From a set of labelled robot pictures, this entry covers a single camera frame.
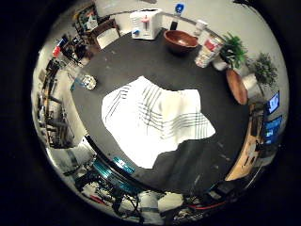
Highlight laptop with bright screen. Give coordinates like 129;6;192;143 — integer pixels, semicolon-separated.
265;90;281;115

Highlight flat wooden plate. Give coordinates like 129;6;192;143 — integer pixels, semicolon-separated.
226;68;249;105

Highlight teal metal frame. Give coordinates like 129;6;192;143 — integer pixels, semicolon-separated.
92;155;139;194

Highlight red white canister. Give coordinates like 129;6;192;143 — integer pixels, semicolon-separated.
194;35;225;69

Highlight white striped cloth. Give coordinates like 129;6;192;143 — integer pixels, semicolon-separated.
101;75;217;170

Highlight dark bushy potted plant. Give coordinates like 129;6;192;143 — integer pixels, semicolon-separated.
242;52;279;96

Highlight wooden chair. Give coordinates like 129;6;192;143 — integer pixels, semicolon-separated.
88;18;122;50

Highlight white cup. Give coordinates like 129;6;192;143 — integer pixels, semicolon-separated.
194;19;209;38

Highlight red cable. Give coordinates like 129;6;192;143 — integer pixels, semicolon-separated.
187;201;228;211

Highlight wooden desk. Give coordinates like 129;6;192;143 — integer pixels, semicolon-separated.
225;104;265;182

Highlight white toaster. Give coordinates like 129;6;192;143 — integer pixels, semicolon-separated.
129;8;165;41

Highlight blue screen monitor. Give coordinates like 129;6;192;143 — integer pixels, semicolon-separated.
261;115;284;143

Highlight brown wooden bowl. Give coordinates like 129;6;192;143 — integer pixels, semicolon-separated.
163;29;199;55

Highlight green potted plant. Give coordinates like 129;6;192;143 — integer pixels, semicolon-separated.
212;32;249;72

